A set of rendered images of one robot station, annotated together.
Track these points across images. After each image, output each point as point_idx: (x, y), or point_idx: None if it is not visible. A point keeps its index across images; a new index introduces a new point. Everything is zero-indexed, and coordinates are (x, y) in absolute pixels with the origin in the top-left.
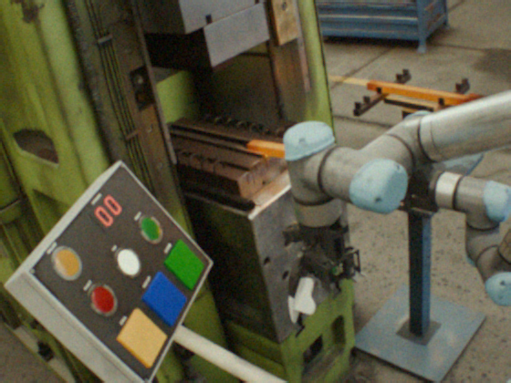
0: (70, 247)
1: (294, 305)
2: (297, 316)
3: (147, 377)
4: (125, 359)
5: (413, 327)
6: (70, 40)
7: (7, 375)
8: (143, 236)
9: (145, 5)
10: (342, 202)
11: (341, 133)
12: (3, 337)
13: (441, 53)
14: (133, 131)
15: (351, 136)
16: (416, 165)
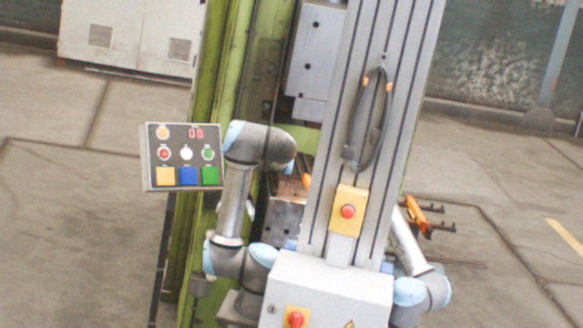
0: (168, 130)
1: (218, 204)
2: (218, 210)
3: (153, 187)
4: (152, 175)
5: None
6: (240, 67)
7: (139, 252)
8: (201, 152)
9: (284, 74)
10: None
11: (535, 311)
12: (159, 238)
13: None
14: None
15: (538, 317)
16: (266, 165)
